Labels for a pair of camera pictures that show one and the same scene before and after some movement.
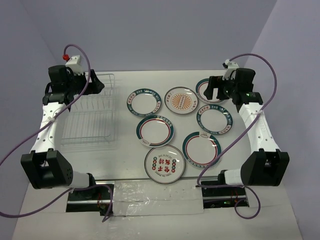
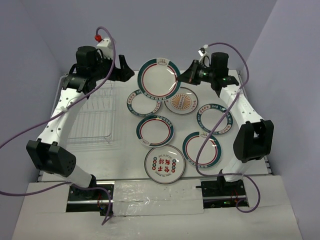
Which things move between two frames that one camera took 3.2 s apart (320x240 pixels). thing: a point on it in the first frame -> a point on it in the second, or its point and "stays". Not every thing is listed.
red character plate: x=164 y=164 stays
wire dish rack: x=91 y=121 stays
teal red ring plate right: x=200 y=148 stays
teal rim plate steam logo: x=201 y=86 -> x=157 y=79
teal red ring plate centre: x=155 y=131 stays
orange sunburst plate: x=181 y=100 stays
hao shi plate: x=143 y=102 stays
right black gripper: x=213 y=83 -> x=190 y=75
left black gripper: x=94 y=87 -> x=123 y=74
